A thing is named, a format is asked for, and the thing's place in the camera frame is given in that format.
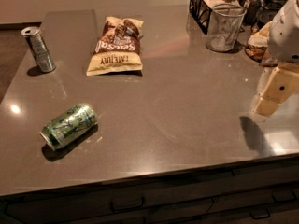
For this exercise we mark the black drawer handle left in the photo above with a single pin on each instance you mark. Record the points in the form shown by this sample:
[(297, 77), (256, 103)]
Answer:
[(127, 204)]

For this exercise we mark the black drawer handle right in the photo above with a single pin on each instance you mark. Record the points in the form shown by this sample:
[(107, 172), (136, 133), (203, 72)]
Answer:
[(259, 214)]

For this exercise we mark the black wire basket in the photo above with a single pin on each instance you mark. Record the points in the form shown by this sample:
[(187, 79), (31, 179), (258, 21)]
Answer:
[(201, 10)]

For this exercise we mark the black drawer handle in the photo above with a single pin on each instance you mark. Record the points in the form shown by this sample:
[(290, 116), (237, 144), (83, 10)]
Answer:
[(127, 204), (259, 214)]

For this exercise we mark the silver slim can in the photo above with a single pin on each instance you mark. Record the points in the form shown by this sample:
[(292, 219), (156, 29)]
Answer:
[(38, 48)]

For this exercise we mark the brown chip bag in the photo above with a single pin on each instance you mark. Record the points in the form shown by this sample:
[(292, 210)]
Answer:
[(118, 49)]

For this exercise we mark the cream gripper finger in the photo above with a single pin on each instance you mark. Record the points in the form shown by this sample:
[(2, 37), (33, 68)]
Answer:
[(264, 78), (283, 82)]

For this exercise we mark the snack jar with black lid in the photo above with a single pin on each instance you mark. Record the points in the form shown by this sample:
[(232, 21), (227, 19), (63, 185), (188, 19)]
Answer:
[(257, 47)]

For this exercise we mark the green soda can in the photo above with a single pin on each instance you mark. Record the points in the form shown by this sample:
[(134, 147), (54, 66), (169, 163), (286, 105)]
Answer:
[(69, 126)]

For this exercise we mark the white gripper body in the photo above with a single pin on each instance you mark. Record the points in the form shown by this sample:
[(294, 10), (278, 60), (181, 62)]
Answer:
[(285, 40)]

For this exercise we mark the dark drawer cabinet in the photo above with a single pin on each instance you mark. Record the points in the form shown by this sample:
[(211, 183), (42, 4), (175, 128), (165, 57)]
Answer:
[(206, 197)]

